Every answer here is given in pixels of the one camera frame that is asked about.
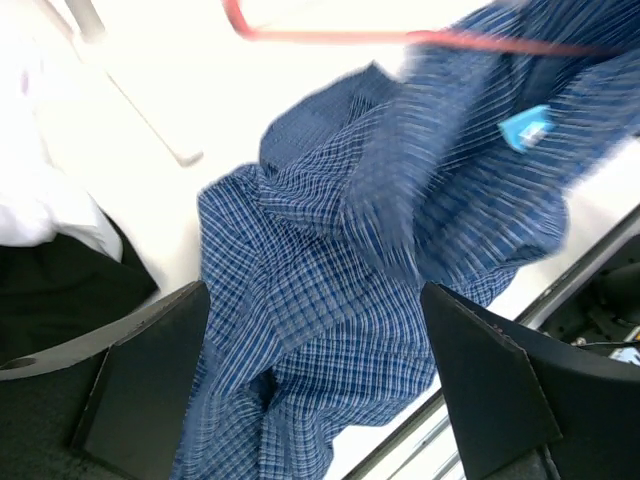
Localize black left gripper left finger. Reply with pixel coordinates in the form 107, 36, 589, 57
1, 281, 209, 480

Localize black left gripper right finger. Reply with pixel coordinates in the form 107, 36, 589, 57
421, 284, 639, 479

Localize black shirt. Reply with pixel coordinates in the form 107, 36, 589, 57
1, 223, 158, 364

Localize blue checked shirt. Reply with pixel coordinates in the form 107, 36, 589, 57
172, 1, 639, 479

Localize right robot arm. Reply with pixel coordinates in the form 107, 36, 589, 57
538, 236, 639, 365

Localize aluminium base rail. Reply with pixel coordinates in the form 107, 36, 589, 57
350, 211, 639, 479

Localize pink hanger of checked shirt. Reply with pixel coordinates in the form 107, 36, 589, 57
222, 1, 622, 57

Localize white clothes rack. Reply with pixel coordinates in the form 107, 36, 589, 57
66, 1, 204, 167

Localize white shirt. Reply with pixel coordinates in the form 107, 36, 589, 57
1, 1, 124, 262

